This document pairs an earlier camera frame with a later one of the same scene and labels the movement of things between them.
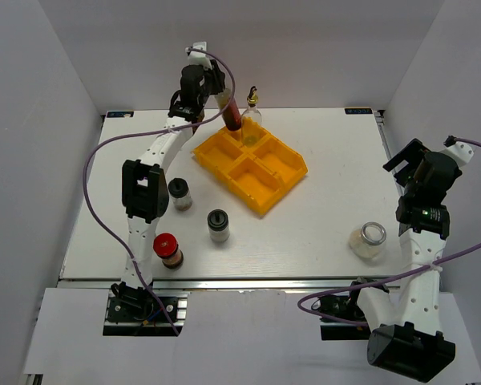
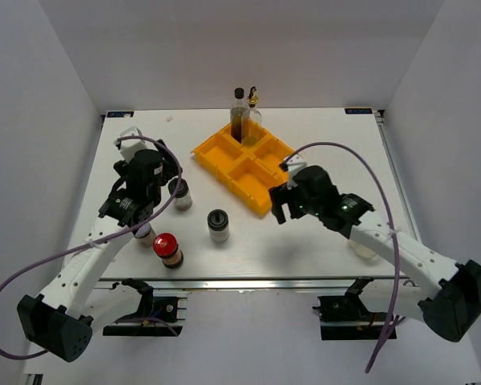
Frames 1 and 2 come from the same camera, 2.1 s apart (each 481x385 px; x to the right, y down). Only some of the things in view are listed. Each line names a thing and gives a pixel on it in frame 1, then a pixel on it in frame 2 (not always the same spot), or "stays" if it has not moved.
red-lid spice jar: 165,246 stays
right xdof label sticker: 358,111 stays
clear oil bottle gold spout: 252,120 stays
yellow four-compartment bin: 257,175 stays
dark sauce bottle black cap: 232,115 → 236,115
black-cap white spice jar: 218,223 stays
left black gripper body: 209,77 → 170,168
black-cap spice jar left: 179,192 stays
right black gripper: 413,154 → 280,196
